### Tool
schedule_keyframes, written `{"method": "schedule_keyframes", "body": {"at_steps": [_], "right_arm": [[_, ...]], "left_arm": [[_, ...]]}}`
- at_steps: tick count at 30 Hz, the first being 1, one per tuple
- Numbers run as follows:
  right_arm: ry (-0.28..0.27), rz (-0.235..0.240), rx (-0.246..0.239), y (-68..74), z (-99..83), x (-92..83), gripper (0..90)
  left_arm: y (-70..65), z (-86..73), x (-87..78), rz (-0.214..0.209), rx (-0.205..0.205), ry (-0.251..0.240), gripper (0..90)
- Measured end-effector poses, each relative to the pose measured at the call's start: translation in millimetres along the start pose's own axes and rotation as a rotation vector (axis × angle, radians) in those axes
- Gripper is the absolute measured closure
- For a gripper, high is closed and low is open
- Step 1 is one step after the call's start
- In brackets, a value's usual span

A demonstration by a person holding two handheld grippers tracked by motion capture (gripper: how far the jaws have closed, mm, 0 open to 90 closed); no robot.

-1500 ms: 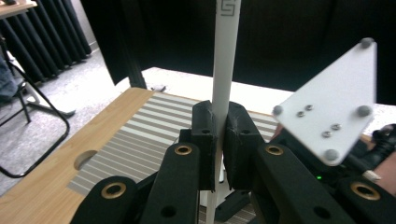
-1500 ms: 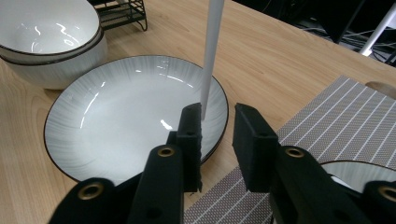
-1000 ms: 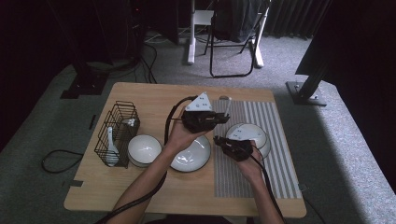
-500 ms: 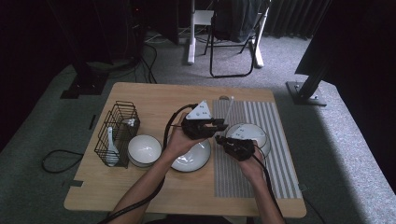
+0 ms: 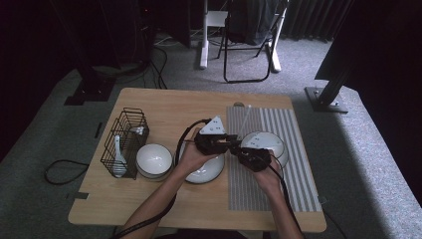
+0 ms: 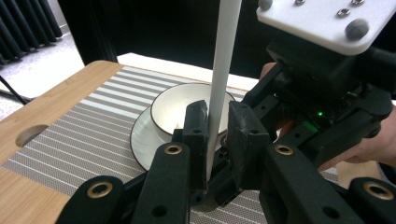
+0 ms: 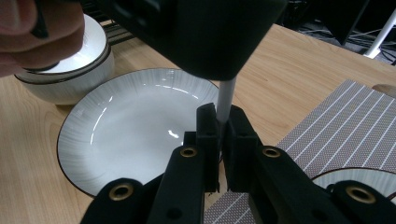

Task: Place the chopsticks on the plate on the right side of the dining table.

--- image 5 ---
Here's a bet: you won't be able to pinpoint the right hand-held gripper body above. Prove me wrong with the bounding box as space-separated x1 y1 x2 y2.
238 132 273 173

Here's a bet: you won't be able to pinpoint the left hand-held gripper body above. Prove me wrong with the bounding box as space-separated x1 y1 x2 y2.
193 115 231 156

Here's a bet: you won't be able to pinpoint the white plate dark rim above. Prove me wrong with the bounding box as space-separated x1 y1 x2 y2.
172 142 226 185
240 130 290 174

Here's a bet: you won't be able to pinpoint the black wire basket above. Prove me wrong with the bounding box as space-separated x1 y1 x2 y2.
100 107 150 180

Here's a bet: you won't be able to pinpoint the person's right hand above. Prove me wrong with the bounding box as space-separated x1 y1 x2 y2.
253 148 287 197

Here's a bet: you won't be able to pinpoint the person's left hand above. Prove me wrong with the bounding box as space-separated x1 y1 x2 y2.
175 127 217 177

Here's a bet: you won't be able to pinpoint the grey striped placemat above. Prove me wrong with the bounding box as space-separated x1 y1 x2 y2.
226 106 323 212

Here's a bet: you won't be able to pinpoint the black folding chair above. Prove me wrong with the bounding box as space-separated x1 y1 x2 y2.
217 0 290 84

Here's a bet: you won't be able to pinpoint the person's dark clothing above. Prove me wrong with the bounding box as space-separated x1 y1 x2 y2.
165 229 263 239

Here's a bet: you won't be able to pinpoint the white desk leg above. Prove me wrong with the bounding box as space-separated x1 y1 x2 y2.
269 6 287 74
198 0 230 71

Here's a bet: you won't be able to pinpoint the black metal stand with base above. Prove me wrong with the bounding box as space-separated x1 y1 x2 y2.
304 63 352 115

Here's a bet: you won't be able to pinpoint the white ceramic spoon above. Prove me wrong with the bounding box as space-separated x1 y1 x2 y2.
112 134 129 178

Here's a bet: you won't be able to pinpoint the dark cloth on chair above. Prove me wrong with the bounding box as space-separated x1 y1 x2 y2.
228 0 280 47

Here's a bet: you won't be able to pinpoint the black stand base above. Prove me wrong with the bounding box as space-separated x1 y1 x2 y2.
64 64 116 107

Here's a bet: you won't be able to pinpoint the dark curtain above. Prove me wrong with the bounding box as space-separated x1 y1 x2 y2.
281 0 353 43

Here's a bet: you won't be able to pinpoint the black screen panel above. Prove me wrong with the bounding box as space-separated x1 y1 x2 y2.
314 0 422 203

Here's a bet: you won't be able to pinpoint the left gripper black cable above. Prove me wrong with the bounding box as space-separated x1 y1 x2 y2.
111 119 213 239

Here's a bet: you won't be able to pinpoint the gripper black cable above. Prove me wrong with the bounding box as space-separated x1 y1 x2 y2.
111 119 213 239
268 162 307 239

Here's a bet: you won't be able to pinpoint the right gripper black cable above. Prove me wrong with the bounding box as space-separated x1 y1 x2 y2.
268 162 307 239

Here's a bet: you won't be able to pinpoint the black floor cables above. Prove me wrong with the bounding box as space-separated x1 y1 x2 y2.
141 45 169 90

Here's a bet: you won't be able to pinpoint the black floor cable loop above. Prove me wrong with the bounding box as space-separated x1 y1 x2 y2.
44 159 90 186

